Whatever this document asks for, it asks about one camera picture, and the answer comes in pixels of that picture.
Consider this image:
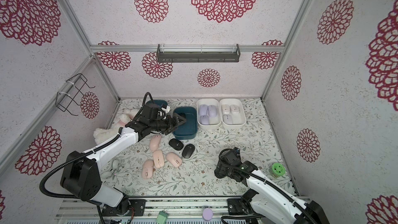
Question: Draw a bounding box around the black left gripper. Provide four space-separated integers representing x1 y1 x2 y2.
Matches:
150 112 187 136

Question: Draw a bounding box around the teal storage box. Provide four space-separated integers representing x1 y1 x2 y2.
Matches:
145 100 168 108
173 106 198 140

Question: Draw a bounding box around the black mouse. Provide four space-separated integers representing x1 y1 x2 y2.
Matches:
182 144 195 159
169 139 184 151

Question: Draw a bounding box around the large purple mouse bottom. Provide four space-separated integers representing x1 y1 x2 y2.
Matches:
208 105 218 118

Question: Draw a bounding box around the white mouse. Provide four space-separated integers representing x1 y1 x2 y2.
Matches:
223 114 233 125
221 104 231 115
230 104 240 114

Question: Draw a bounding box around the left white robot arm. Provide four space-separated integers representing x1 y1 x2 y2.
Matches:
60 113 187 207

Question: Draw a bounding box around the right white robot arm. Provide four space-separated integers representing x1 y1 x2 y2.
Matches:
215 161 329 224

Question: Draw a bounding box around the left white storage box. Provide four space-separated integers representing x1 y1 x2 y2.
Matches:
197 99 222 130

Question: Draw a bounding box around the white storage box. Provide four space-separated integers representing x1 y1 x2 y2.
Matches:
197 99 222 130
220 99 246 130

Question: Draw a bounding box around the right white storage box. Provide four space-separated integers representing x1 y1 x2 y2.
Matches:
220 99 246 130

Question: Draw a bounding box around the pink mouse top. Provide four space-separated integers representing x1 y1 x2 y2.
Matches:
149 134 162 151

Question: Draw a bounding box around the pink mouse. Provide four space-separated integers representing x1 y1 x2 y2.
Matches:
166 152 182 168
153 150 165 169
142 160 154 179
149 134 162 151

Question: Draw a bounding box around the pink mouse right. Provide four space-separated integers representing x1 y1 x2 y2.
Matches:
166 152 182 168

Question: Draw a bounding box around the pink mouse middle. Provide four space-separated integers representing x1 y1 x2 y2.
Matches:
153 150 165 169

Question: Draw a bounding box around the floral table mat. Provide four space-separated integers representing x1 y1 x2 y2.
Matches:
104 99 297 196

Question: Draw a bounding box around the green round toy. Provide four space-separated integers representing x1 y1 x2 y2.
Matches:
271 162 286 178

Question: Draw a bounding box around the purple round cap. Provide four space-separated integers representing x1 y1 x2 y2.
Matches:
202 207 214 222

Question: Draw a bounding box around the pink mouse bottom left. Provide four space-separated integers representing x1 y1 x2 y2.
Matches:
142 160 154 179

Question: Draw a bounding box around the white plush dog toy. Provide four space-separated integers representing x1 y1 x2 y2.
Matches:
93 109 139 145

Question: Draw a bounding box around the green connector block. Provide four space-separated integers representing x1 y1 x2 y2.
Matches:
156 211 169 224

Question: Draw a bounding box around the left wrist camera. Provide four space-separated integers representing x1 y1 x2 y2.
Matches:
142 103 170 120

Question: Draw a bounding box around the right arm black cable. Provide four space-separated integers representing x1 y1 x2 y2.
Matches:
217 158 318 224

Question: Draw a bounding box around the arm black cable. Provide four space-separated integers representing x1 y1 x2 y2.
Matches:
39 133 120 224
217 158 318 224

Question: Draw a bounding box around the black wire wall rack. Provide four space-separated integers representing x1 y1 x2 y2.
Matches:
55 73 95 116

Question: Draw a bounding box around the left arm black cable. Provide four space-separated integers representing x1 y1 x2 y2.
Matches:
39 133 120 224

